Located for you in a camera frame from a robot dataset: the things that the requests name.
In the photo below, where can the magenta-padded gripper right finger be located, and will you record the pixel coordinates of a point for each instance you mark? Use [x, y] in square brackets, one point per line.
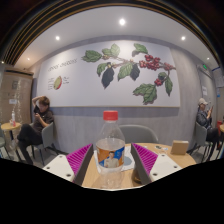
[163, 166]

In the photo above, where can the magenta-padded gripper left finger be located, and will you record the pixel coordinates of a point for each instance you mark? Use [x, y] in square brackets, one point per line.
[58, 166]

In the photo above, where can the clear plastic bottle red cap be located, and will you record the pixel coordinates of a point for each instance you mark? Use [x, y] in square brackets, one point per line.
[110, 140]

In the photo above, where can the brown cardboard box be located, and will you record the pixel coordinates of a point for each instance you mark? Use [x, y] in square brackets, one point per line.
[180, 147]

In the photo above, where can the grey shell chair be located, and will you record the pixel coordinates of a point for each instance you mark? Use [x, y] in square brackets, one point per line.
[200, 133]
[47, 135]
[138, 134]

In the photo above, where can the small round wooden table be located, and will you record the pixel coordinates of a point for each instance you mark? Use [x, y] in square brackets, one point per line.
[222, 128]
[9, 126]

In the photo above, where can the small clear drink bottle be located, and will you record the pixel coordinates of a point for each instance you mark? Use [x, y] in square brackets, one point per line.
[13, 118]

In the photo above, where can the green exit sign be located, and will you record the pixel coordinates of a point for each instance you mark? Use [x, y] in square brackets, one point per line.
[205, 66]

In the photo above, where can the round ceiling spotlights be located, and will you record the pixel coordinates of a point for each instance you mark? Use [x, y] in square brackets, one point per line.
[122, 21]

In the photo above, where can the coffee branch wall mural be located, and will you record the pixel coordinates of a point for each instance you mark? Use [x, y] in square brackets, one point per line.
[83, 86]

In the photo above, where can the white wall notice sheet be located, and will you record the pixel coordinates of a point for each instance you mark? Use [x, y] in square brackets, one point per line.
[204, 91]

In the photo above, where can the framed wall notice board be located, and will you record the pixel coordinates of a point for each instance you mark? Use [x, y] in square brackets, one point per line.
[218, 78]

